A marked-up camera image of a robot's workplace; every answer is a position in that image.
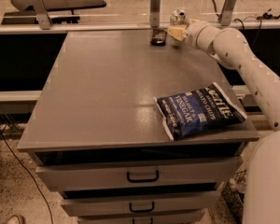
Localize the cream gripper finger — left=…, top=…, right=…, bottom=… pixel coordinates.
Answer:
left=167, top=25, right=187, bottom=41

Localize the white green 7up can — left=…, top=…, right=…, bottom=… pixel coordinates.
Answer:
left=170, top=9, right=189, bottom=47

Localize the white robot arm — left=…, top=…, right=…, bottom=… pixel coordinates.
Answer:
left=168, top=21, right=280, bottom=224

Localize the dark rxbar chocolate bar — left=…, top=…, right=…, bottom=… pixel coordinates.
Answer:
left=150, top=29, right=167, bottom=46

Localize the blue kettle chips bag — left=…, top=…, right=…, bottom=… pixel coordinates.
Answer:
left=156, top=82, right=247, bottom=140

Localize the black office chair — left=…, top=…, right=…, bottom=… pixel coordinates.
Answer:
left=1, top=0, right=106, bottom=25

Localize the grey drawer cabinet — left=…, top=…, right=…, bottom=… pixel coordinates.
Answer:
left=18, top=30, right=259, bottom=224

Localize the white shoe tip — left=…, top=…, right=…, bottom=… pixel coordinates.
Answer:
left=5, top=215, right=25, bottom=224

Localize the black cable at right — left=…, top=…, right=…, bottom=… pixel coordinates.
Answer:
left=232, top=15, right=263, bottom=49

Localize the middle metal bracket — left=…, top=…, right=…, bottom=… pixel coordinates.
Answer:
left=149, top=0, right=161, bottom=28

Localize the metal bracket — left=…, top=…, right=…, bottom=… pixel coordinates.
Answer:
left=149, top=0, right=161, bottom=28
left=29, top=0, right=51, bottom=30
left=218, top=0, right=237, bottom=26

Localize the right metal bracket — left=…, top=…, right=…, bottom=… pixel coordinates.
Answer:
left=218, top=0, right=237, bottom=26

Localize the left metal bracket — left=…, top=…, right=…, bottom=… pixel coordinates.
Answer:
left=29, top=0, right=51, bottom=30

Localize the top drawer handle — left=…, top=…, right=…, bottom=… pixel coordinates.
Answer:
left=126, top=171, right=160, bottom=183

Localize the drawer handle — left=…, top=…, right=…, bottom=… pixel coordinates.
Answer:
left=126, top=171, right=160, bottom=183
left=129, top=202, right=155, bottom=213

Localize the wire basket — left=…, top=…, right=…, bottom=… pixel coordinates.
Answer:
left=221, top=170, right=246, bottom=224

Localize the middle drawer handle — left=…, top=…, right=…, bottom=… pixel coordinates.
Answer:
left=129, top=202, right=155, bottom=213

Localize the black floor cable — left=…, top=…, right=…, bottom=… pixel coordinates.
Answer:
left=0, top=121, right=55, bottom=224

